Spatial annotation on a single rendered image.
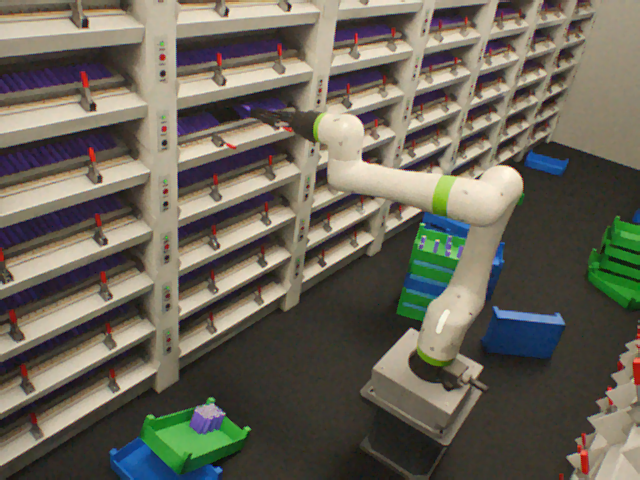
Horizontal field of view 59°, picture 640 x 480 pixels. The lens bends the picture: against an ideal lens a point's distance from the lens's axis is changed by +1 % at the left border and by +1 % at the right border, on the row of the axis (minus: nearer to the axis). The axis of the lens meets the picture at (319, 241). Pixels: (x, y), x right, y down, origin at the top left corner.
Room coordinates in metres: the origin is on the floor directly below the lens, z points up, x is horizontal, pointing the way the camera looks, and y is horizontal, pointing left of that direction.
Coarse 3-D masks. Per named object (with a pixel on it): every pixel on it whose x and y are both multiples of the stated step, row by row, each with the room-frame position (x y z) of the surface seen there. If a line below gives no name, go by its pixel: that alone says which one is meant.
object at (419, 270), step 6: (408, 264) 2.12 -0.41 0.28; (414, 264) 2.12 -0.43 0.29; (408, 270) 2.12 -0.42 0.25; (414, 270) 2.12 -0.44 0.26; (420, 270) 2.11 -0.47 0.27; (426, 270) 2.11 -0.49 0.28; (432, 270) 2.10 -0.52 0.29; (438, 270) 2.10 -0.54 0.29; (420, 276) 2.11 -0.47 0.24; (426, 276) 2.10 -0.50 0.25; (432, 276) 2.10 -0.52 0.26; (438, 276) 2.09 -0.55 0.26; (444, 276) 2.09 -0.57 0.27; (450, 276) 2.08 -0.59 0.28; (444, 282) 2.09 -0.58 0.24
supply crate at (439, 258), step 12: (420, 228) 2.30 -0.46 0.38; (420, 240) 2.29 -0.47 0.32; (432, 240) 2.30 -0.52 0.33; (444, 240) 2.29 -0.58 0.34; (456, 240) 2.28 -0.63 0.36; (420, 252) 2.12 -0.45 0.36; (432, 252) 2.19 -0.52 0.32; (444, 252) 2.21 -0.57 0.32; (456, 252) 2.22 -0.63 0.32; (444, 264) 2.09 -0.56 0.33; (456, 264) 2.08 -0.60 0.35
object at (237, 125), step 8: (240, 120) 1.81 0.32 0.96; (248, 120) 1.83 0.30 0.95; (256, 120) 1.85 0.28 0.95; (216, 128) 1.72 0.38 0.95; (224, 128) 1.73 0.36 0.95; (232, 128) 1.76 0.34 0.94; (240, 128) 1.80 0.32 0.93; (184, 136) 1.61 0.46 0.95; (192, 136) 1.63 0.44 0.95; (200, 136) 1.65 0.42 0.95; (208, 136) 1.68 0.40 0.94; (224, 136) 1.72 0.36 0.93; (192, 144) 1.61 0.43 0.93
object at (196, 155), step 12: (288, 96) 2.07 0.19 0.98; (300, 108) 2.04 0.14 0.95; (252, 132) 1.82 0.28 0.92; (264, 132) 1.85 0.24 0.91; (276, 132) 1.88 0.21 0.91; (288, 132) 1.94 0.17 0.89; (204, 144) 1.65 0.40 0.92; (240, 144) 1.74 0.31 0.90; (252, 144) 1.79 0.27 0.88; (264, 144) 1.85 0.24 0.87; (180, 156) 1.55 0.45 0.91; (192, 156) 1.57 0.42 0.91; (204, 156) 1.61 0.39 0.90; (216, 156) 1.66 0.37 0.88; (180, 168) 1.54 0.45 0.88
